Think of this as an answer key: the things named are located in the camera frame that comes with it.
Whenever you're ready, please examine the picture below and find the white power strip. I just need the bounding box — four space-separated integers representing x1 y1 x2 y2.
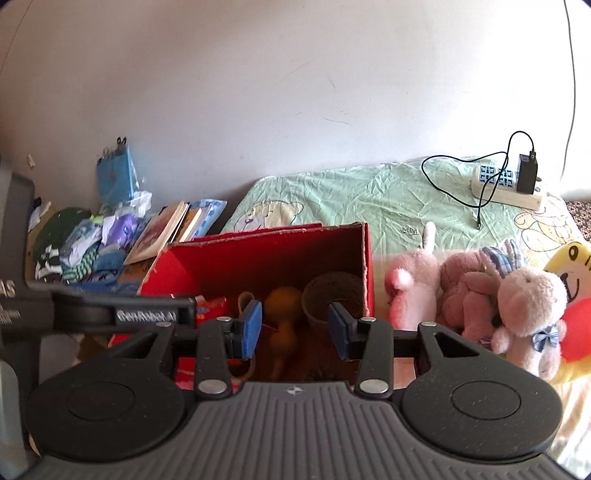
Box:
471 164 543 213

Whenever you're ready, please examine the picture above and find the red cardboard box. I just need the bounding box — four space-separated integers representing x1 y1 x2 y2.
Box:
108 222 374 393

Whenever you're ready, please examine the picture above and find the red patterned packet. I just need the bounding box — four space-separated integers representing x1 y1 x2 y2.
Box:
193 295 230 324

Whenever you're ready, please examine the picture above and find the thin book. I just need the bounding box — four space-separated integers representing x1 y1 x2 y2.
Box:
178 208 204 243

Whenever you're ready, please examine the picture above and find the black power adapter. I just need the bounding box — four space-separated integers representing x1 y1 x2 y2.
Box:
516 152 540 195

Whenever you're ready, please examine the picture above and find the dusty pink plush toy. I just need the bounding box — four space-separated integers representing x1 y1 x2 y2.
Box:
438 249 504 344

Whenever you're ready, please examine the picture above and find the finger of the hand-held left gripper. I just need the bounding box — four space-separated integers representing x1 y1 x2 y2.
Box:
113 295 197 330

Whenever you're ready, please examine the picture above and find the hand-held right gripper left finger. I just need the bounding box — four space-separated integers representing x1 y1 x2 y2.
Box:
108 299 264 401

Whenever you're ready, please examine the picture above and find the light pink plush toy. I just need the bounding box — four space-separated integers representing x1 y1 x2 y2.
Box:
385 222 443 332

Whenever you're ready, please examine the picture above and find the wooden gourd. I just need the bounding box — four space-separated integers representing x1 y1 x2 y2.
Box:
263 286 303 381

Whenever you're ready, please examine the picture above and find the black cable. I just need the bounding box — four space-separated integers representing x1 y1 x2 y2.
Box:
421 130 539 230
562 0 581 182

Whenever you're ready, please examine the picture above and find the brown speckled cloth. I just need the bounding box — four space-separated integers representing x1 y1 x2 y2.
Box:
567 200 591 241

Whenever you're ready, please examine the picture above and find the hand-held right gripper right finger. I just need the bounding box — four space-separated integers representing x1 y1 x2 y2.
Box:
326 301 481 401

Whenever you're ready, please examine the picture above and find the blue patterned packet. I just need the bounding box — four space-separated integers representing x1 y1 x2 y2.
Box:
191 198 228 241

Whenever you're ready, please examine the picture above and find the yellow face cushion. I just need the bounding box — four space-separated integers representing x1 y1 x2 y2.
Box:
542 240 591 386

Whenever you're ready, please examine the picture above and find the pile of clothes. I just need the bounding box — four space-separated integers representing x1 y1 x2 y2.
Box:
28 191 153 287

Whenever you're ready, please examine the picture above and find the blue paper bag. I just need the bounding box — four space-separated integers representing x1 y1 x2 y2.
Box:
96 137 139 206

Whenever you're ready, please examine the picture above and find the open book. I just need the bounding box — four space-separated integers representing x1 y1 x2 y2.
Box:
124 200 190 266

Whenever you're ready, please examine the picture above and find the green printed bed sheet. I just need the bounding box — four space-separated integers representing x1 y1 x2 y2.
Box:
222 157 591 462

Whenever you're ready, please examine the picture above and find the pale pink bunny plush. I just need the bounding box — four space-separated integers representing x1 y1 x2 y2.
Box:
480 240 570 381

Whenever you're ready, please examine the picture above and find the beige strap with patterned scarf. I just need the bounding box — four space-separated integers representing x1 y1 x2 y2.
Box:
228 291 259 381

